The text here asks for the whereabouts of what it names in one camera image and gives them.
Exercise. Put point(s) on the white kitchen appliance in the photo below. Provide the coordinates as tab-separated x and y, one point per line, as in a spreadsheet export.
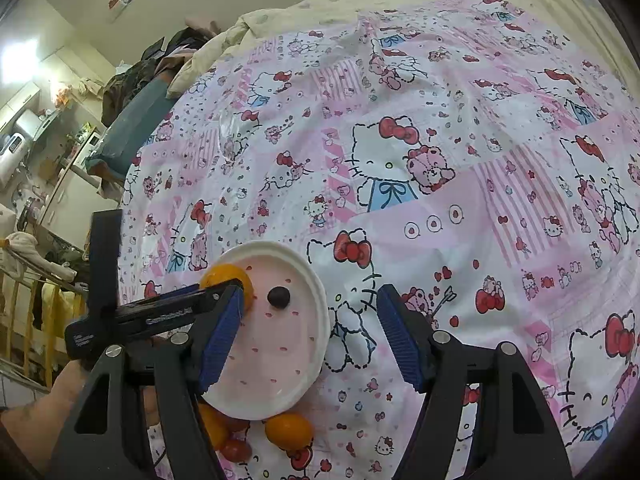
12	155

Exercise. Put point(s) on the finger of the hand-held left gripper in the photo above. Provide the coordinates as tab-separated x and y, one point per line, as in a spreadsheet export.
175	296
195	307

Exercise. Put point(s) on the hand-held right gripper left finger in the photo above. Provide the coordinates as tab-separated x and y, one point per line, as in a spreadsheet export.
220	340

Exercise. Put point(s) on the red wall decoration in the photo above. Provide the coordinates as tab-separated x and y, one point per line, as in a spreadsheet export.
119	2

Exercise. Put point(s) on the white and pink plate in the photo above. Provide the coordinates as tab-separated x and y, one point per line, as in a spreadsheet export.
280	355

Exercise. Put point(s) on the pink cartoon printed blanket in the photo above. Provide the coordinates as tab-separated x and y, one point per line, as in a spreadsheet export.
450	235

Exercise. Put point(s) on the pile of dark clothes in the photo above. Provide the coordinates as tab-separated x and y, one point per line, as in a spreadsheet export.
135	75

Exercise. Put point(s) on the person's left hand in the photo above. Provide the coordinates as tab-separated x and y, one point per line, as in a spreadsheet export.
57	390

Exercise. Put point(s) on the cream cloth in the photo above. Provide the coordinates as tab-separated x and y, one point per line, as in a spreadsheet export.
20	250

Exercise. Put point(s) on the small orange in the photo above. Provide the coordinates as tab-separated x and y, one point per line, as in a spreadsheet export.
214	427
289	431

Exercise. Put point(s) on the person's left forearm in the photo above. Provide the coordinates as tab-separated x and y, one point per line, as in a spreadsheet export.
35	455

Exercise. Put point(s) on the large orange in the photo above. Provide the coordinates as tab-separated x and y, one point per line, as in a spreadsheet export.
225	276

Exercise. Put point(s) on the dark purple grape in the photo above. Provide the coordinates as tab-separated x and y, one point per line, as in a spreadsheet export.
278	298

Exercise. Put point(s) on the small red tomato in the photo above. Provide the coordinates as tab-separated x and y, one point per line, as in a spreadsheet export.
236	451

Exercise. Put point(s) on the white cabinet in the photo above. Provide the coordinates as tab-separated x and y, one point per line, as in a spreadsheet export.
80	195

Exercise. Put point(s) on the teal pillow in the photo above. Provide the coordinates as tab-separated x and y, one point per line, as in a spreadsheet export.
130	125

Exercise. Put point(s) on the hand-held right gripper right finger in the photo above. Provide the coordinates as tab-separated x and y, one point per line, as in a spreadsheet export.
400	340

